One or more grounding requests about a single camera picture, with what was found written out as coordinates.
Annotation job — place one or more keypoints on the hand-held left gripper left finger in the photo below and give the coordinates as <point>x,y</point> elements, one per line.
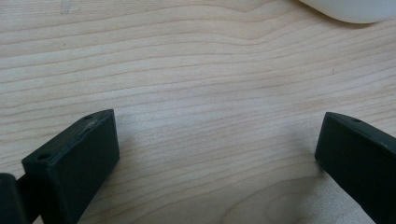
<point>71,165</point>

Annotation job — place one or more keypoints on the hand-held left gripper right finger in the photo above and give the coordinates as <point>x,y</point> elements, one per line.
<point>361,155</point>

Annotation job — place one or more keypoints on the white bowl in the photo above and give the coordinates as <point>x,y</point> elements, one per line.
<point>351,9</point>

